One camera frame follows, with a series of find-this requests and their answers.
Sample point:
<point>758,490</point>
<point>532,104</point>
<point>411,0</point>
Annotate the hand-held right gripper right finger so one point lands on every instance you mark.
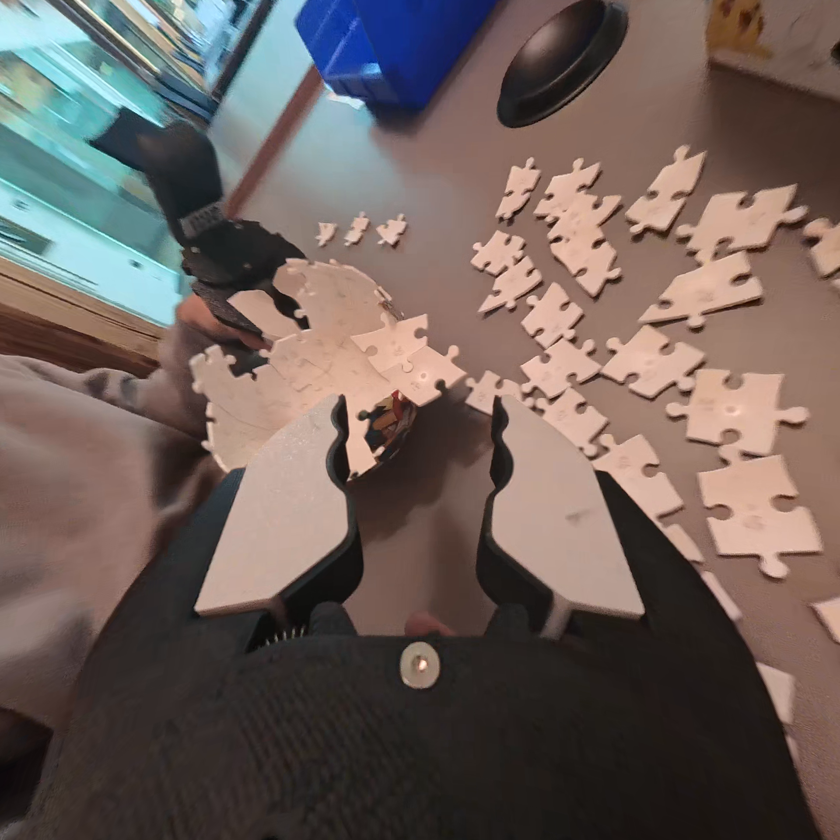
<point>558,518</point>

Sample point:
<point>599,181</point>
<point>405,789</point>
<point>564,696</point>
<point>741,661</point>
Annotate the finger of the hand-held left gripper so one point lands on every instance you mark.
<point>226,308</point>
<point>262,312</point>

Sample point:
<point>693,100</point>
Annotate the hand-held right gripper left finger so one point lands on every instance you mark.
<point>282,518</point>

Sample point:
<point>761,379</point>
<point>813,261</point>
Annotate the partly built white puzzle ball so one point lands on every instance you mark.
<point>315,367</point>

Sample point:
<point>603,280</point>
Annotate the pile of white puzzle pieces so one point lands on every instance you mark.
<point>748,407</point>

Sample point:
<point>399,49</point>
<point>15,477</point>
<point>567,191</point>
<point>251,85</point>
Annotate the small white puzzle piece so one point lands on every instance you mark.
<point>392,230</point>
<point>356,229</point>
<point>326,233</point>

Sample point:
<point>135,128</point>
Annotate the black round ball stand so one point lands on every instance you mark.
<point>558,62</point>

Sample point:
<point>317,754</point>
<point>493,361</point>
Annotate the printed puzzle box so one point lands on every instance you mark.
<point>774,33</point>

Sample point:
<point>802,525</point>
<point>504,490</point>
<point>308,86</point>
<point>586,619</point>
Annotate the person's left hand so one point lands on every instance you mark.
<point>193,315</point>

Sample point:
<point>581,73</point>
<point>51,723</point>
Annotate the glass display cabinet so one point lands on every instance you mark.
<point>79,131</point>

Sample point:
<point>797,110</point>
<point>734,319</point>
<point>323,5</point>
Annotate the person's grey clothing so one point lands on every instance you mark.
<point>79,512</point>

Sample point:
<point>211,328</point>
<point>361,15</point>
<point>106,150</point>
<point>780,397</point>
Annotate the blue plastic bin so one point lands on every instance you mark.
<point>394,46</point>

